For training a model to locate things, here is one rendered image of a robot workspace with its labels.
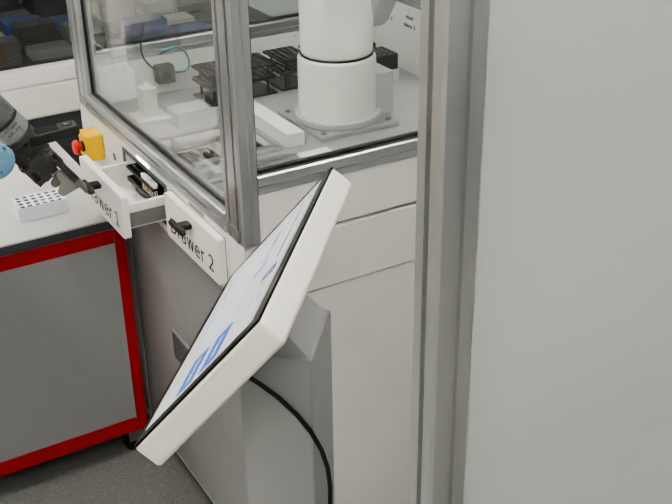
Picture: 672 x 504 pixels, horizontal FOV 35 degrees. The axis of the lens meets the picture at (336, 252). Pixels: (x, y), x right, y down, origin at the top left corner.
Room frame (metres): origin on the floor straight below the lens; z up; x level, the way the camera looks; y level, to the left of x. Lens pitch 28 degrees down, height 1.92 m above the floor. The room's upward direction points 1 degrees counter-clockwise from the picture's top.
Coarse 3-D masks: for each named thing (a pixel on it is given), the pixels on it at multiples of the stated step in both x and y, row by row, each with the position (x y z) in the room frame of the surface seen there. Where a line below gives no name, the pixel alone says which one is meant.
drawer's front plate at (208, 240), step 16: (176, 208) 2.14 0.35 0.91; (192, 224) 2.06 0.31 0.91; (208, 224) 2.03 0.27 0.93; (176, 240) 2.15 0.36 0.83; (192, 240) 2.07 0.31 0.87; (208, 240) 1.99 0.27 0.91; (224, 240) 1.96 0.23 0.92; (192, 256) 2.08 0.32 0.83; (208, 256) 2.00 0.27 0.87; (224, 256) 1.96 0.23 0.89; (208, 272) 2.00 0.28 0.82; (224, 272) 1.96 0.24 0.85
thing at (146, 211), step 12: (108, 168) 2.43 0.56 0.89; (120, 168) 2.44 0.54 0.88; (120, 180) 2.44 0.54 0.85; (132, 192) 2.40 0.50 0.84; (132, 204) 2.21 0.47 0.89; (144, 204) 2.22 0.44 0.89; (156, 204) 2.24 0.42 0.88; (132, 216) 2.20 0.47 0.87; (144, 216) 2.22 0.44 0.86; (156, 216) 2.23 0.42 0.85
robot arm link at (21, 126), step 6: (18, 114) 2.20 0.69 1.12; (18, 120) 2.19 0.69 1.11; (24, 120) 2.21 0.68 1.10; (12, 126) 2.18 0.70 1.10; (18, 126) 2.18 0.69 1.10; (24, 126) 2.20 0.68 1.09; (0, 132) 2.17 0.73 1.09; (6, 132) 2.17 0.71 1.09; (12, 132) 2.17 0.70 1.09; (18, 132) 2.18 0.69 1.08; (24, 132) 2.19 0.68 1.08; (0, 138) 2.18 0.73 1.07; (6, 138) 2.17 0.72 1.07; (12, 138) 2.17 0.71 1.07; (18, 138) 2.18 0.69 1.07; (6, 144) 2.18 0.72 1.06; (12, 144) 2.19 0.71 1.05
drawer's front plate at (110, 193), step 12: (84, 156) 2.42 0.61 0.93; (84, 168) 2.39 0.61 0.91; (96, 168) 2.34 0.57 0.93; (96, 180) 2.32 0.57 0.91; (108, 180) 2.27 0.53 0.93; (84, 192) 2.42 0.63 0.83; (96, 192) 2.33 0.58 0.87; (108, 192) 2.25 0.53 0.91; (120, 192) 2.20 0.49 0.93; (96, 204) 2.34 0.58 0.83; (108, 204) 2.26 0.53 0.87; (120, 204) 2.18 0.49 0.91; (108, 216) 2.27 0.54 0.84; (120, 216) 2.19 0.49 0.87; (120, 228) 2.20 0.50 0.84
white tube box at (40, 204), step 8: (40, 192) 2.50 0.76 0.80; (48, 192) 2.50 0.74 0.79; (56, 192) 2.50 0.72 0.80; (16, 200) 2.45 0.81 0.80; (24, 200) 2.46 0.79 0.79; (32, 200) 2.45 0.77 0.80; (40, 200) 2.45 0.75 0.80; (48, 200) 2.45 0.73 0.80; (56, 200) 2.45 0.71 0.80; (64, 200) 2.45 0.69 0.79; (16, 208) 2.41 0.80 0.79; (24, 208) 2.40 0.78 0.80; (32, 208) 2.41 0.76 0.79; (40, 208) 2.42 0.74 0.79; (48, 208) 2.43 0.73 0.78; (56, 208) 2.44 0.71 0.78; (64, 208) 2.45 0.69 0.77; (16, 216) 2.43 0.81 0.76; (24, 216) 2.40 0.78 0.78; (32, 216) 2.41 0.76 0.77; (40, 216) 2.42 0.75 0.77
